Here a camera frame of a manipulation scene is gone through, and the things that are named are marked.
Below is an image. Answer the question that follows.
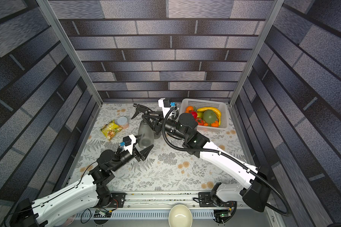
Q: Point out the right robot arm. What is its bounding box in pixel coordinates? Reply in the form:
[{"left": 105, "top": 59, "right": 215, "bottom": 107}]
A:
[{"left": 142, "top": 108, "right": 272, "bottom": 212}]

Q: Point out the cream bowl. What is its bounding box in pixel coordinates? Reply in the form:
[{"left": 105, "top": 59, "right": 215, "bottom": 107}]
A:
[{"left": 168, "top": 204, "right": 193, "bottom": 227}]

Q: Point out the yellow snack packet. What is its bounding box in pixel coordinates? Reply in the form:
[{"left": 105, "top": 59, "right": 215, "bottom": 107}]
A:
[{"left": 100, "top": 120, "right": 123, "bottom": 141}]

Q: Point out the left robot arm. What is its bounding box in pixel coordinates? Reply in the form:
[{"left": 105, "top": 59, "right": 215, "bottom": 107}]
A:
[{"left": 4, "top": 145, "right": 153, "bottom": 227}]

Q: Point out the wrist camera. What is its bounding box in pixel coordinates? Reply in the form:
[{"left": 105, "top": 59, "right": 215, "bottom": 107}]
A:
[
  {"left": 158, "top": 98, "right": 177, "bottom": 117},
  {"left": 118, "top": 134, "right": 137, "bottom": 155}
]

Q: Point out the orange fruit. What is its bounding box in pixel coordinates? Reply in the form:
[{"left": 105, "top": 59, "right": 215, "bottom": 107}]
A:
[{"left": 186, "top": 106, "right": 194, "bottom": 113}]

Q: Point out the green mango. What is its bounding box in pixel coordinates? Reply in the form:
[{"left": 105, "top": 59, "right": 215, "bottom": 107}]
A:
[{"left": 202, "top": 110, "right": 218, "bottom": 124}]

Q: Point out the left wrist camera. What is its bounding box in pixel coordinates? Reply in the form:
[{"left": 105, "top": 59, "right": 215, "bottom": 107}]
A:
[{"left": 118, "top": 134, "right": 137, "bottom": 155}]

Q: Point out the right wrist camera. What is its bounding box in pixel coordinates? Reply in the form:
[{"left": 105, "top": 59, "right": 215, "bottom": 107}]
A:
[{"left": 158, "top": 98, "right": 177, "bottom": 117}]

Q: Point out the red apple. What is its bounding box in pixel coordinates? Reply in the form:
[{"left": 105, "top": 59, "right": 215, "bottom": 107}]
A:
[{"left": 190, "top": 111, "right": 198, "bottom": 119}]

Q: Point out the black spray nozzle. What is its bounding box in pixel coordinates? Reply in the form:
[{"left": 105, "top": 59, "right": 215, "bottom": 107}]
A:
[{"left": 131, "top": 104, "right": 153, "bottom": 119}]

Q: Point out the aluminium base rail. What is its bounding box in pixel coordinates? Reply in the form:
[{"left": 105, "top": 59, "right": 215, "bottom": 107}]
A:
[{"left": 51, "top": 190, "right": 276, "bottom": 211}]

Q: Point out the pink tin can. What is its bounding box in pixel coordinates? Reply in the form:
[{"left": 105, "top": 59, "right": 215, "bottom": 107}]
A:
[{"left": 117, "top": 116, "right": 129, "bottom": 129}]

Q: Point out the black corrugated cable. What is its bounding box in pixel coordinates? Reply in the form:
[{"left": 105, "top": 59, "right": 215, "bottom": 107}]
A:
[{"left": 161, "top": 107, "right": 292, "bottom": 217}]

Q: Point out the white plastic basket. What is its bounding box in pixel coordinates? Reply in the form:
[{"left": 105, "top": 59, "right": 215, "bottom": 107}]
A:
[{"left": 180, "top": 98, "right": 229, "bottom": 132}]

